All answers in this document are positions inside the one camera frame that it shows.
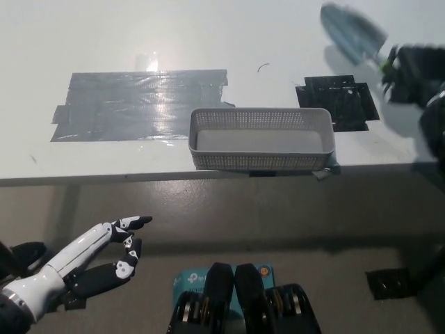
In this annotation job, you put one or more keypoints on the small grey tape piece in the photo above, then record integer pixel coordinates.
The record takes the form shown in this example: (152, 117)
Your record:
(323, 175)

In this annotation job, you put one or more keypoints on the grey perforated plastic basket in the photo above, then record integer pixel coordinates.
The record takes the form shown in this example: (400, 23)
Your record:
(260, 161)

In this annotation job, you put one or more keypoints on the teal cardboard box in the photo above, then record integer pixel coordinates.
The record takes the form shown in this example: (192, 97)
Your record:
(189, 278)

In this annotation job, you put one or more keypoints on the small black tape strip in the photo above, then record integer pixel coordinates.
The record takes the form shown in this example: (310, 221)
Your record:
(262, 174)

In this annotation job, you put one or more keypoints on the large grey duct tape patch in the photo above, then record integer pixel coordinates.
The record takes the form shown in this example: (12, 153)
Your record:
(121, 108)

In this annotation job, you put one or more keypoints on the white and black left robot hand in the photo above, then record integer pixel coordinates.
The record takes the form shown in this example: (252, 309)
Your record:
(73, 252)

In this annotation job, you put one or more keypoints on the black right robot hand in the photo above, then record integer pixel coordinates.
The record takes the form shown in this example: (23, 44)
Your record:
(413, 76)

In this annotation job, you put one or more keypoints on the black table leg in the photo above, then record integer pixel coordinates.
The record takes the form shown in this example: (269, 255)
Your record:
(5, 257)
(429, 271)

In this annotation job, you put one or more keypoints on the black tape patch on desk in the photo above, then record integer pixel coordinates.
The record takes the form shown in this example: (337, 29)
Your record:
(333, 104)

